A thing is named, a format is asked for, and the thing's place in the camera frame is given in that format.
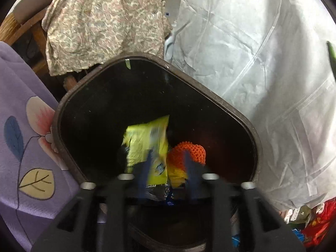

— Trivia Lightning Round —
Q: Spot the red plastic bag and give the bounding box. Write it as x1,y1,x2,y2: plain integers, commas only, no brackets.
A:
301,199,336,248

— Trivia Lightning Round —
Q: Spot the floral patterned cloth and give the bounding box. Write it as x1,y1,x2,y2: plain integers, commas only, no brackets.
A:
42,0,173,76

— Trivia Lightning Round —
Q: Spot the purple floral tablecloth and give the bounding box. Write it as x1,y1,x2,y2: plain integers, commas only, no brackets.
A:
0,41,82,252

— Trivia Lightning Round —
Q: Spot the yellow snack packet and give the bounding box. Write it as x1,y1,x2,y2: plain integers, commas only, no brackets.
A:
122,115,170,186

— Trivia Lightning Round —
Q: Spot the black trash bin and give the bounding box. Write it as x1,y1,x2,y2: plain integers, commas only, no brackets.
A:
51,52,261,252

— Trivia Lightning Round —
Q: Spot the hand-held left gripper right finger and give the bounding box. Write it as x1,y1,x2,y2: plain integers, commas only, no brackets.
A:
182,151,306,252

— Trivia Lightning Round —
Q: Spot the green object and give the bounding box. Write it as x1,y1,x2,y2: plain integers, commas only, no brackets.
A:
325,41,336,79

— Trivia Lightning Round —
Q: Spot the silver foil wrapper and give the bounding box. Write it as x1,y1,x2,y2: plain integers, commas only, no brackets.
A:
146,184,174,202

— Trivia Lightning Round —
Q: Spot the wooden stand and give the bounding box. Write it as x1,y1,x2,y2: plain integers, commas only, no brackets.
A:
0,5,51,77

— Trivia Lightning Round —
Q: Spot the white cover cloth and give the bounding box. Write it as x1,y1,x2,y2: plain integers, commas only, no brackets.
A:
164,0,336,213

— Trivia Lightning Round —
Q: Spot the light blue plastic item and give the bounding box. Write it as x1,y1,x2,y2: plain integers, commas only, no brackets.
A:
163,12,175,60

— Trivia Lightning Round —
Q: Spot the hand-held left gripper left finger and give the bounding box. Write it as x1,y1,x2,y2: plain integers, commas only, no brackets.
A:
31,150,156,252

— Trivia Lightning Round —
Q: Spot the olive green packet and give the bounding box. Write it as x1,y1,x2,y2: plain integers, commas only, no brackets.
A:
283,205,313,224

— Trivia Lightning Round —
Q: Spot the orange foam net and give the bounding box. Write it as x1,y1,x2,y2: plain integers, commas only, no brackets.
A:
168,141,207,172

